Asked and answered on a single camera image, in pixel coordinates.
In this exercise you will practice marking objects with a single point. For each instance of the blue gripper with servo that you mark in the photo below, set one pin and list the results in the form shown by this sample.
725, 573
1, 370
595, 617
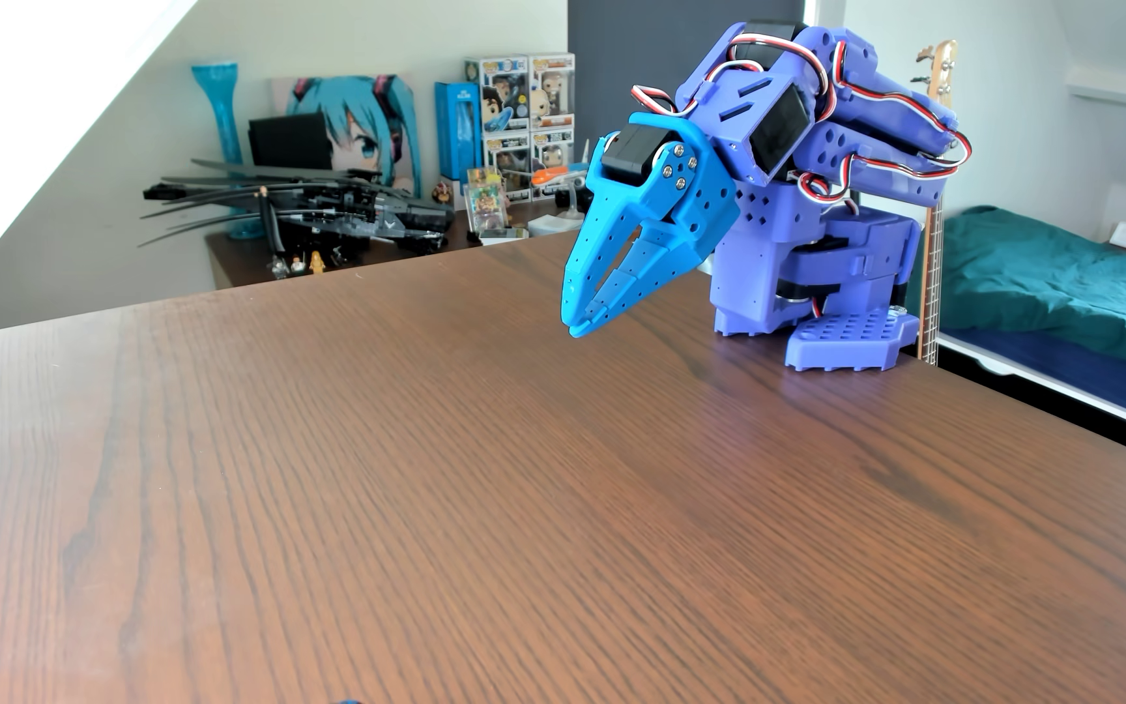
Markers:
696, 195

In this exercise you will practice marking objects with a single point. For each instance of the purple robot arm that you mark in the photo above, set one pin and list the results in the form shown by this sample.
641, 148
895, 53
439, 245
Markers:
866, 108

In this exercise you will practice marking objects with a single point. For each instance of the purple robot base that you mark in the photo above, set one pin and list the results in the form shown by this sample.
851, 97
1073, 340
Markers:
846, 342

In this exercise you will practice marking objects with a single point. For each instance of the white flat box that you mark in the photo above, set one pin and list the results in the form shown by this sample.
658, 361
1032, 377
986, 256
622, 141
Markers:
551, 225

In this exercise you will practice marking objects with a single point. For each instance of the orange white model plane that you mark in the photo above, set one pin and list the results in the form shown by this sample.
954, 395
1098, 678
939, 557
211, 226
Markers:
553, 176

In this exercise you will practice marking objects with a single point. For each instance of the small vinyl figure box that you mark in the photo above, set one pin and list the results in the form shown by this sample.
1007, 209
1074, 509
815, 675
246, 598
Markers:
551, 152

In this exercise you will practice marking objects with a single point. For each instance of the vinyl figure box grey figure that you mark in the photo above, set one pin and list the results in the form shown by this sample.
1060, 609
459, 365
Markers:
509, 161

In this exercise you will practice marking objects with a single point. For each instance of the clear acrylic figure stand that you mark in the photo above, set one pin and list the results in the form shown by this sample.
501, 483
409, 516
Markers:
487, 205

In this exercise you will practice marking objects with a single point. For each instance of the vinyl figure box brown figure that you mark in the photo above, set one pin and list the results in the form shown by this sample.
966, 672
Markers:
551, 90

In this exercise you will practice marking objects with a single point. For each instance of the vinyl figure box dark hair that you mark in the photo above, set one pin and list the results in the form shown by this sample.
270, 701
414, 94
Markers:
499, 93

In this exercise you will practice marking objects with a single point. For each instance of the small brown figurine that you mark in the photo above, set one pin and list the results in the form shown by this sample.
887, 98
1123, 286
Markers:
442, 193

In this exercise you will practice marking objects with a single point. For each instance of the tall blue box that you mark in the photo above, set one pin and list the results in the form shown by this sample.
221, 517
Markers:
455, 127

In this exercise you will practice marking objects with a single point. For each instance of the black model helicopter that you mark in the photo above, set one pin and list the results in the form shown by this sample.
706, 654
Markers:
367, 220

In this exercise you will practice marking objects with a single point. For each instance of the anime girl poster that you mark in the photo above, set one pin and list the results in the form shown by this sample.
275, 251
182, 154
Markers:
358, 127

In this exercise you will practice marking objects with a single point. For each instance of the wooden bass guitar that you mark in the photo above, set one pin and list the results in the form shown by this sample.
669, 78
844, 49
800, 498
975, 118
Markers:
942, 73

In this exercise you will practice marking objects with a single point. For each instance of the gold minifigure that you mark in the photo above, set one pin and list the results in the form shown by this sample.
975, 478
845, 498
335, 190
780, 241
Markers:
317, 263

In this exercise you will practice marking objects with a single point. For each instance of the black monitor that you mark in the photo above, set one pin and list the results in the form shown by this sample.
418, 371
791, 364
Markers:
284, 142

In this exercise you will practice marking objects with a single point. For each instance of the bed with teal blanket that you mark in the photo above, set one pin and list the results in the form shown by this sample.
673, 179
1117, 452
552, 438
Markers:
1061, 284

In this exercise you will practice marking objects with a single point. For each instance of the blue glass vase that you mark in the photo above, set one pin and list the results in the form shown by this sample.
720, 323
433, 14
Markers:
219, 108

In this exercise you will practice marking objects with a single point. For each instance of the blue bed mattress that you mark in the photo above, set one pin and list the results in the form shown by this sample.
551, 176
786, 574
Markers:
1110, 391

